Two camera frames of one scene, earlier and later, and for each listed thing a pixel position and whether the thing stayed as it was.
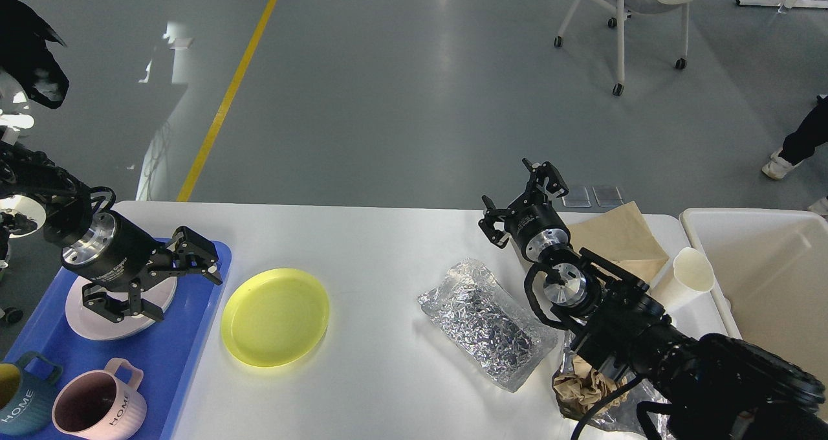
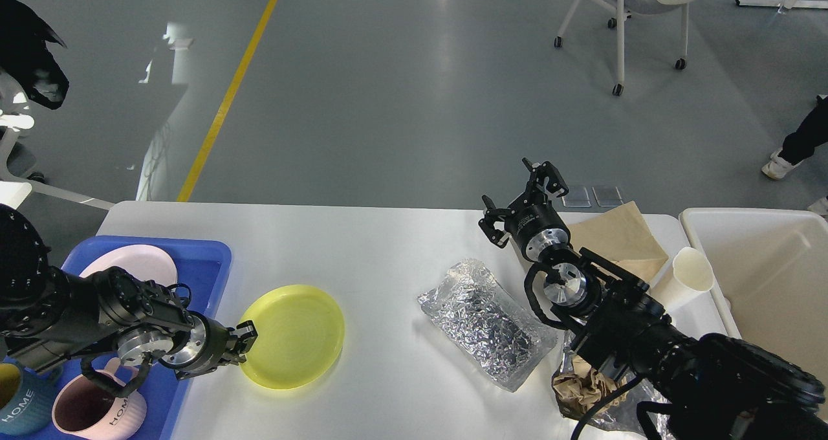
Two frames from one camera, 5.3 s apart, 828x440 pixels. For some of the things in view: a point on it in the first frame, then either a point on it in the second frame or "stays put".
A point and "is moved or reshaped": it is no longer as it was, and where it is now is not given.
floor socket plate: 607,196 stays put
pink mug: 98,404 stays put
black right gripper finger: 498,238 stays put
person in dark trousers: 799,145 stays put
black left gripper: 114,250 → 207,345
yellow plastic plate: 275,317 is moved or reshaped
